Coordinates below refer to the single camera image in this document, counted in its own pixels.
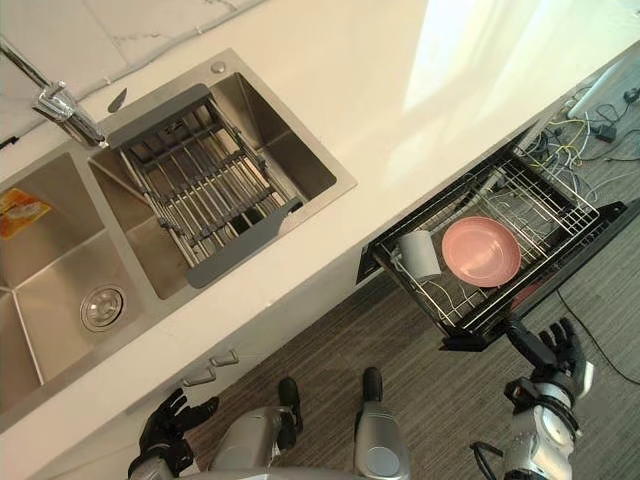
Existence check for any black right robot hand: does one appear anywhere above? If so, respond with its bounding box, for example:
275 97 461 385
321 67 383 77
504 317 597 400

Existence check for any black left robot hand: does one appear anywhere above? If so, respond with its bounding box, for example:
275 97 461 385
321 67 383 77
137 387 222 477

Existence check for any black dishwasher drawer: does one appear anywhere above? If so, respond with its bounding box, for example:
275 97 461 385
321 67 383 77
355 148 629 353

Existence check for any round steel sink drain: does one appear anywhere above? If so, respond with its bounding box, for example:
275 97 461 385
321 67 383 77
79 282 129 332

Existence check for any white cup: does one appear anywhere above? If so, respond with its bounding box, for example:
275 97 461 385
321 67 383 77
395 229 444 280

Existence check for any grey sink drying rack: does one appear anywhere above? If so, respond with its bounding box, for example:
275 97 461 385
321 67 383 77
106 84 309 290

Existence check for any stainless steel double sink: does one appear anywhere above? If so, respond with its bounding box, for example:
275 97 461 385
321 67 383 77
0 47 359 402

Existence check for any dark grey oval sink cover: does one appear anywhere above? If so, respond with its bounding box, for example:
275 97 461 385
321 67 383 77
106 87 129 114

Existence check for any silver left robot leg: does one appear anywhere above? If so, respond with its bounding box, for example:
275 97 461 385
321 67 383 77
213 377 306 480

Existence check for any silver robot leg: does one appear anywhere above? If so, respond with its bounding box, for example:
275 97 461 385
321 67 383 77
351 366 412 480
213 377 306 480

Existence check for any pink plate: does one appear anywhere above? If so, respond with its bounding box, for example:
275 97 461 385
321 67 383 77
440 216 523 290

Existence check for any silver right robot leg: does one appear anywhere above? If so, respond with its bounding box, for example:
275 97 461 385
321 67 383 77
351 366 412 480

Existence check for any yellow orange packet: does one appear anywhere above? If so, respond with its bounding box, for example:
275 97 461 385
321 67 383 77
0 187 54 242

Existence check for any white table leg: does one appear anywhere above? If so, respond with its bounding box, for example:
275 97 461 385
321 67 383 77
567 63 629 119

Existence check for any chrome kitchen faucet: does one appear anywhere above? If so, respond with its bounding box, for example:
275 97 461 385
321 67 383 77
0 36 109 149

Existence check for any thin black floor cable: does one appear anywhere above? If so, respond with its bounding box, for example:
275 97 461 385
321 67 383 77
556 288 640 387

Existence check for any wire dishwasher basket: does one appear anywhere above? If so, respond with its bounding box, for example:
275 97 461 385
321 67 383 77
378 156 601 332

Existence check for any white cable bundle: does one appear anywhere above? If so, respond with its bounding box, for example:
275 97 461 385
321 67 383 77
529 112 609 202

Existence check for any yellow cable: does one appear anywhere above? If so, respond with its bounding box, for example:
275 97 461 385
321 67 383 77
543 116 595 170

